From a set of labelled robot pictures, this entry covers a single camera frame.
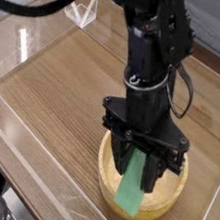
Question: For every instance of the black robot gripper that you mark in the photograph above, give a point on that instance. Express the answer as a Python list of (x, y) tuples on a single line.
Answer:
[(143, 120)]

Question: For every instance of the green rectangular block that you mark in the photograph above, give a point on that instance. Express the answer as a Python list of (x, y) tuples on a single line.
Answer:
[(129, 194)]

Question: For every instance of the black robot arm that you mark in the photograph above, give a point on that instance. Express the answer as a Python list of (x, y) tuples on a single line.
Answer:
[(160, 37)]

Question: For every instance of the brown wooden bowl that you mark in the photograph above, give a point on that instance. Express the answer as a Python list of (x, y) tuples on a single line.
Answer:
[(167, 189)]

